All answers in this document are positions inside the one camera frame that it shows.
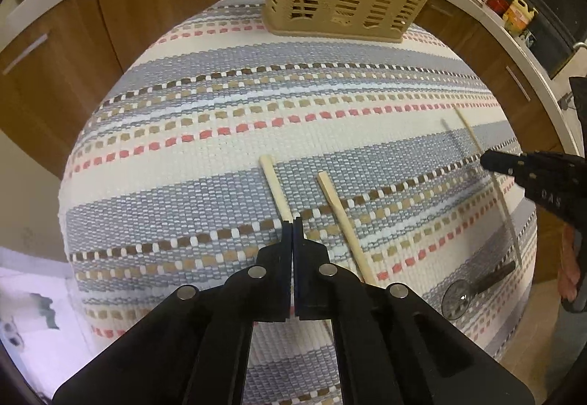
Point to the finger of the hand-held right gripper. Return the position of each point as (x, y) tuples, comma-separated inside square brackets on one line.
[(502, 162)]

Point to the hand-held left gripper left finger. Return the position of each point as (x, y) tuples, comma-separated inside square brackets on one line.
[(282, 276)]

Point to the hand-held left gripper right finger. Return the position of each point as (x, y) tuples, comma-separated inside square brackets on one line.
[(307, 276)]

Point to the wooden chopstick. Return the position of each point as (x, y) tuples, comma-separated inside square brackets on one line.
[(275, 187), (467, 129), (341, 217)]

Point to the person's right hand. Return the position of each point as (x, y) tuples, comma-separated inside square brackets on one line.
[(571, 272)]

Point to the yellow dish soap bottle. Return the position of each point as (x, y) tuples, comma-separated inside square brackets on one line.
[(518, 17)]

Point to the grey clothing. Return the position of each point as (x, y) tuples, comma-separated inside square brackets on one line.
[(571, 340)]

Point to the red packet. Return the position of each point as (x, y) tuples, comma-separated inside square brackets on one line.
[(497, 4)]

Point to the striped woven tablecloth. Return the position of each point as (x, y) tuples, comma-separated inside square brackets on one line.
[(229, 88)]

